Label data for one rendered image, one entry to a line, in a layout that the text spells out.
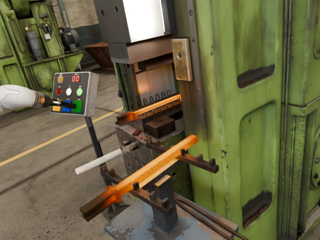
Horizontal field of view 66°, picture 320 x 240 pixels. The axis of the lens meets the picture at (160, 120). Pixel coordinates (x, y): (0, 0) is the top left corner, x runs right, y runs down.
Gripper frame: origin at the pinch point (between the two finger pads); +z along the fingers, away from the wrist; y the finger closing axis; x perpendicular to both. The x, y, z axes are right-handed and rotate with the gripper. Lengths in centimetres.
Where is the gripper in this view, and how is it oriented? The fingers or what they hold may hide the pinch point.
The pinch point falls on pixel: (70, 105)
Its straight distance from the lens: 161.5
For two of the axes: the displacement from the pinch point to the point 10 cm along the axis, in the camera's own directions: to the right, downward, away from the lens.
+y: 8.6, 0.7, -5.0
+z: 4.9, 0.9, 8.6
